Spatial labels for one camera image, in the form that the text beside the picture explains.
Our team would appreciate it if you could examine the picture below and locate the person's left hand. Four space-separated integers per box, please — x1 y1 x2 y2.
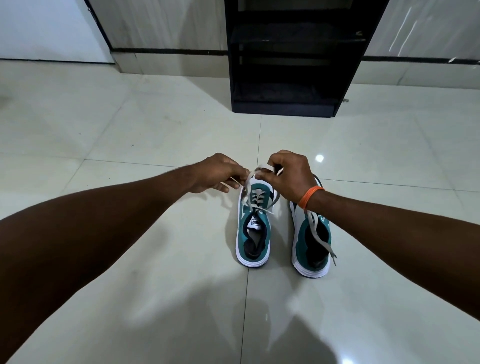
187 152 250 194

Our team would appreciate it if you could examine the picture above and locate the person's right hand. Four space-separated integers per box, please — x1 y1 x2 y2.
254 149 320 203

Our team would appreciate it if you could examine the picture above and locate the white shoelace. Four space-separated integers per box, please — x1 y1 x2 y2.
229 164 280 216
305 209 338 266

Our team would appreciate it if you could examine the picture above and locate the person's left forearm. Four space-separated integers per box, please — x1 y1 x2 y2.
0 164 196 364

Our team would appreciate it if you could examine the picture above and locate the person's right forearm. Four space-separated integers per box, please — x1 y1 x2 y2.
308 189 480 322

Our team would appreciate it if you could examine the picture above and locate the orange wristband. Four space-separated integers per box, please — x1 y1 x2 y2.
298 185 326 210

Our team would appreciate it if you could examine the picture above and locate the teal and white sneaker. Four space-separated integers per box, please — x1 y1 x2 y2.
235 174 281 268
288 174 333 279

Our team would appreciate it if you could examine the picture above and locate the black shelf cabinet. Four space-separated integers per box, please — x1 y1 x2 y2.
224 0 391 118

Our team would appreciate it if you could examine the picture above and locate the white door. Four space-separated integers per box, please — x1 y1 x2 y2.
0 0 115 64

